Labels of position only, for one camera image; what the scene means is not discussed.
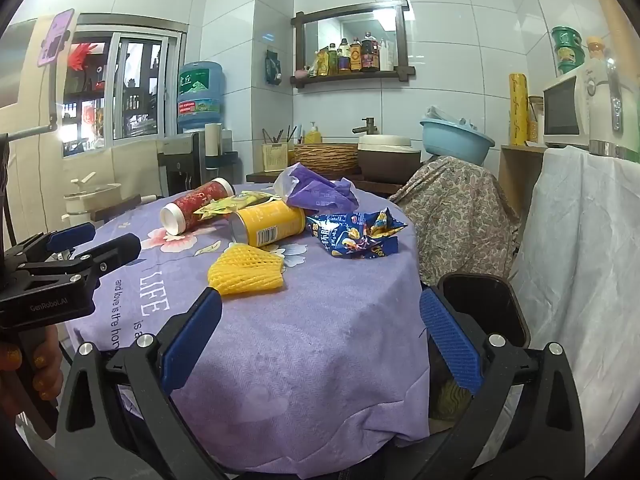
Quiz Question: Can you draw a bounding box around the glass storage jar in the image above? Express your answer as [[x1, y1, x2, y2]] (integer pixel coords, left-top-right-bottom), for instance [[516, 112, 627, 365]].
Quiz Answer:
[[527, 95, 545, 143]]

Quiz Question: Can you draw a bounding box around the dark brown trash bin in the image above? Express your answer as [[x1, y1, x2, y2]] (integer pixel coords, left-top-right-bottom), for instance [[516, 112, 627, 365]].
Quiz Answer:
[[422, 272, 532, 356]]

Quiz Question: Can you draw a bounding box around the brown and white wash basin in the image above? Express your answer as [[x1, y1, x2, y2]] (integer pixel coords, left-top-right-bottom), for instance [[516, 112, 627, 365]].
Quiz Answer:
[[357, 134, 423, 183]]

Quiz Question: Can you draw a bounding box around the yellow cylindrical can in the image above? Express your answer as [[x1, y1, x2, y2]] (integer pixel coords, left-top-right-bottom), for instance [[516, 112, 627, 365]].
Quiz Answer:
[[229, 199, 307, 248]]

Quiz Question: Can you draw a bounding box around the yellow wrapped roll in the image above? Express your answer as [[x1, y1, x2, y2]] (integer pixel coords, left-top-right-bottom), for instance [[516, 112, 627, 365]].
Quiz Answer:
[[509, 73, 530, 145]]

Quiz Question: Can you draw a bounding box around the blue snack bag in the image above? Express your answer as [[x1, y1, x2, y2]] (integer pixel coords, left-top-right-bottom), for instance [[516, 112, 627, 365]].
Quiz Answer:
[[305, 208, 407, 260]]

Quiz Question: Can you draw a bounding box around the sliding window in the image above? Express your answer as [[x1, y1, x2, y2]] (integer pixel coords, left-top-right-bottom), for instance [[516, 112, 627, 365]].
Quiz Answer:
[[62, 25, 186, 151]]

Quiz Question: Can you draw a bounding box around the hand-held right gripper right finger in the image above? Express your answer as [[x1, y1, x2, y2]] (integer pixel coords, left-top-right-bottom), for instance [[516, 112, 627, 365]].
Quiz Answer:
[[419, 287, 586, 480]]

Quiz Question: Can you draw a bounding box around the light blue plastic basin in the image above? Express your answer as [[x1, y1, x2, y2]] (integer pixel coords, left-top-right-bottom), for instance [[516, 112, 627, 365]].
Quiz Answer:
[[419, 107, 496, 166]]

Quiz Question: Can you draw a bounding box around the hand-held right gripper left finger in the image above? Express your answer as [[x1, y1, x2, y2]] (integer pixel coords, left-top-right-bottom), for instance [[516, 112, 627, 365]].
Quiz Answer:
[[54, 287, 236, 480]]

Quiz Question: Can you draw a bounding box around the orange capped bottle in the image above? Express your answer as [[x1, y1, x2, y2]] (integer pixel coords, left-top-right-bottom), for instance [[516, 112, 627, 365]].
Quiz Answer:
[[586, 36, 608, 66]]

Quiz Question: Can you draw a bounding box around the beige utensil holder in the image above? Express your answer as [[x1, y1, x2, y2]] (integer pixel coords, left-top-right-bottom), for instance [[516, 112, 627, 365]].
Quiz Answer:
[[262, 125, 301, 173]]

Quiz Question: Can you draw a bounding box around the dark wooden framed shelf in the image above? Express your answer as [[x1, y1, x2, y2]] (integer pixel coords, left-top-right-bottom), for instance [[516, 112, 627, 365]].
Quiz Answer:
[[291, 0, 417, 90]]

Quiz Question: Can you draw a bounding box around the wicker basket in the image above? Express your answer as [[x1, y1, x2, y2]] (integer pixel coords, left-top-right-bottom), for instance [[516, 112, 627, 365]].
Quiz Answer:
[[292, 142, 361, 173]]

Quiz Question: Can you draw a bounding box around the white electric kettle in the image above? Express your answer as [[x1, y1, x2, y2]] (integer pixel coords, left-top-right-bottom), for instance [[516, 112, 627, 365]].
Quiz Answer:
[[589, 55, 640, 161]]

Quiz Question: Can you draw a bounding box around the water dispenser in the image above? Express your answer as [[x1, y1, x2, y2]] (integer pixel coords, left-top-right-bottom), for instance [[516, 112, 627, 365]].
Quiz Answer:
[[157, 130, 240, 196]]

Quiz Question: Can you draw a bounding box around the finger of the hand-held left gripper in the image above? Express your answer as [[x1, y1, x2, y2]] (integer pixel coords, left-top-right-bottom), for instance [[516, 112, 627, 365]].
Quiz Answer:
[[7, 221, 97, 267], [25, 233, 142, 287]]

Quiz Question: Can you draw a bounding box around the yellow foam fruit net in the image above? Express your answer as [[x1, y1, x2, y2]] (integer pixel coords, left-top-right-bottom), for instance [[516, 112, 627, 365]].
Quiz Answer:
[[207, 242, 287, 296]]

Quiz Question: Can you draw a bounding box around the row of condiment bottles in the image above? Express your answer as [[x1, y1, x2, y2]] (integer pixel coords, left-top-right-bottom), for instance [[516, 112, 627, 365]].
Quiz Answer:
[[314, 31, 396, 77]]

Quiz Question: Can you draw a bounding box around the white microwave oven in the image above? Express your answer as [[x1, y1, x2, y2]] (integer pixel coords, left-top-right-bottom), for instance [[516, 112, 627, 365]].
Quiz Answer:
[[542, 62, 608, 150]]

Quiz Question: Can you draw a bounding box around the paisley patterned cloth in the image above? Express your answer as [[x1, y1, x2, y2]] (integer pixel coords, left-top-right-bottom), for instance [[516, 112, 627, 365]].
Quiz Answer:
[[389, 156, 522, 286]]

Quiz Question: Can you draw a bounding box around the white cover cloth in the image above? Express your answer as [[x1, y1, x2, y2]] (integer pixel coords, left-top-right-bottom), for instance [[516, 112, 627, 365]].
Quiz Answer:
[[510, 146, 640, 471]]

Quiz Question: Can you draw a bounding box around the yellow snack packet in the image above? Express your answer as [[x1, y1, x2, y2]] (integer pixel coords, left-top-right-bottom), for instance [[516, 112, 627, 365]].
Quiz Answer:
[[194, 192, 281, 220]]

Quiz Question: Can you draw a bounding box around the purple phone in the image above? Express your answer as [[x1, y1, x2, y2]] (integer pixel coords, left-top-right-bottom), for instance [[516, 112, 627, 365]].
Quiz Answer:
[[37, 8, 76, 67]]

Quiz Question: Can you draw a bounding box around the wooden cabinet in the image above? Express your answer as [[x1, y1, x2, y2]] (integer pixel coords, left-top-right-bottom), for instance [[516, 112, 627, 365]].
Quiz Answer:
[[498, 144, 548, 221]]

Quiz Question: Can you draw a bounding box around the red artificial flower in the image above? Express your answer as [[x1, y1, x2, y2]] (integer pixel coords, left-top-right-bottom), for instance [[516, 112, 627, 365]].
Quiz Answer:
[[67, 42, 101, 73]]

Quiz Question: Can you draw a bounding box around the purple floral tablecloth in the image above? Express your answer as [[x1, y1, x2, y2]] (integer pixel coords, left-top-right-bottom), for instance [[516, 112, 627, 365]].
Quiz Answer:
[[62, 182, 433, 473]]

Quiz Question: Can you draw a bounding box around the person's left hand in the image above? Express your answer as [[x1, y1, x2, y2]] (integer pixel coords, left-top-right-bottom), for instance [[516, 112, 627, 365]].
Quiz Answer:
[[0, 327, 65, 411]]

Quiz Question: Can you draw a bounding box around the purple plastic wrapper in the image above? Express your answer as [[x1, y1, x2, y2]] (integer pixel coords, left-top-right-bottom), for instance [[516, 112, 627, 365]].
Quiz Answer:
[[272, 162, 361, 212]]

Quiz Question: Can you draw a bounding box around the red cylindrical can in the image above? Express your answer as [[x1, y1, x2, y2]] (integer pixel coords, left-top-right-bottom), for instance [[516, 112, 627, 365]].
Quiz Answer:
[[160, 177, 236, 235]]

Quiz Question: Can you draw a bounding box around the blue water jug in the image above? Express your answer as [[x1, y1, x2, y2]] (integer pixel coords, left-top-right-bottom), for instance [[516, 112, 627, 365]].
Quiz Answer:
[[176, 61, 226, 133]]

